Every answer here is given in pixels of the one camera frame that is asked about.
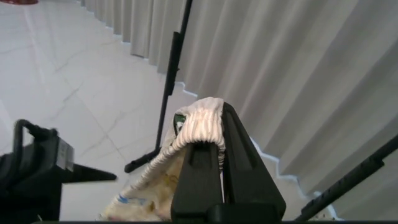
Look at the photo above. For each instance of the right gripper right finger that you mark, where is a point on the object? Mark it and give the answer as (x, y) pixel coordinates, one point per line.
(248, 186)

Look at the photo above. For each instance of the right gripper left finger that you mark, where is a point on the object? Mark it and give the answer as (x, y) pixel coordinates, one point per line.
(199, 186)

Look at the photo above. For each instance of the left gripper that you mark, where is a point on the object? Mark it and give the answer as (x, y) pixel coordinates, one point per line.
(31, 186)

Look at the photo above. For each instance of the cream printed garment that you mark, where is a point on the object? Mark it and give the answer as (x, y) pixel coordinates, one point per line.
(202, 124)

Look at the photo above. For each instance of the black clothes rack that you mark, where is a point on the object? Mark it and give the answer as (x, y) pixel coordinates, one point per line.
(169, 77)

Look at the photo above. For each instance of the white curtain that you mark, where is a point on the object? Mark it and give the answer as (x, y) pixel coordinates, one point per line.
(280, 62)

